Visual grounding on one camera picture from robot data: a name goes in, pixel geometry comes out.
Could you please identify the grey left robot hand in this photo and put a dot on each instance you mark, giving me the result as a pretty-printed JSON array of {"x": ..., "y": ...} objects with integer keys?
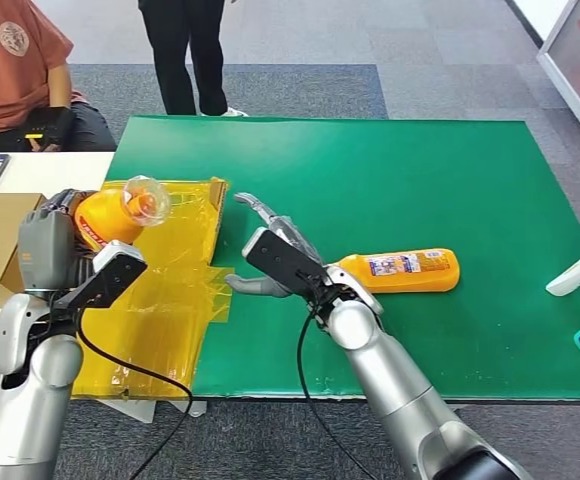
[{"x": 45, "y": 255}]

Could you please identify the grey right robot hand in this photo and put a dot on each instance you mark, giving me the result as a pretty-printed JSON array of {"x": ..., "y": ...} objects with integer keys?
[{"x": 290, "y": 235}]

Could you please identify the orange bottle with clear cap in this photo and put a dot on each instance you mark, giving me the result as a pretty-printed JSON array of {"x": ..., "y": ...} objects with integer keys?
[{"x": 105, "y": 218}]

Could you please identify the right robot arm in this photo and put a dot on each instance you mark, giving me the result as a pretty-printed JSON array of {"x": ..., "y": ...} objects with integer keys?
[{"x": 395, "y": 384}]

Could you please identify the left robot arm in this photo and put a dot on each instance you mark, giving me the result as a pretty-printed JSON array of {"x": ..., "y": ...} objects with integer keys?
[{"x": 30, "y": 397}]

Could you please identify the orange bottle with photo label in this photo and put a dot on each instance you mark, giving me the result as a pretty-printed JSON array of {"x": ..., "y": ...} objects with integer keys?
[{"x": 420, "y": 278}]

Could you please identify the green table mat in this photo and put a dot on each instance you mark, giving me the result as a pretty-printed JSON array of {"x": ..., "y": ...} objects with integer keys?
[{"x": 370, "y": 185}]

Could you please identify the black handheld controller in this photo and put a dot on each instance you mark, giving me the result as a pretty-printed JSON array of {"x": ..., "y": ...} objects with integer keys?
[{"x": 45, "y": 126}]

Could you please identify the yellow film wrapped cardboard tray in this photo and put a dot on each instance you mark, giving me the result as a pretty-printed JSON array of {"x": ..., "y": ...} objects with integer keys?
[{"x": 170, "y": 318}]

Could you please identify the seated person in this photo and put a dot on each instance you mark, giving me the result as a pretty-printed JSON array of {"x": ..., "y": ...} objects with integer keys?
[{"x": 10, "y": 73}]

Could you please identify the standing person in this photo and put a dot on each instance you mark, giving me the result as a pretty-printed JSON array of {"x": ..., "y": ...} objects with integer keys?
[{"x": 175, "y": 53}]

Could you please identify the white framed sign board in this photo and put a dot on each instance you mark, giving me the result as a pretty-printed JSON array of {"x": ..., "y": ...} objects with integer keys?
[{"x": 577, "y": 60}]

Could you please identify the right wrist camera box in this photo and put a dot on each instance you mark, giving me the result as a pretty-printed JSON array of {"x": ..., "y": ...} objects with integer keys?
[{"x": 282, "y": 262}]

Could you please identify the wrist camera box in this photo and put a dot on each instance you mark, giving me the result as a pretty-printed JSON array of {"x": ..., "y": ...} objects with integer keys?
[
  {"x": 113, "y": 272},
  {"x": 282, "y": 262}
]

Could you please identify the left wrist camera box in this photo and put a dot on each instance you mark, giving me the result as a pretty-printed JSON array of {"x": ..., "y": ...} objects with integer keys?
[{"x": 113, "y": 272}]

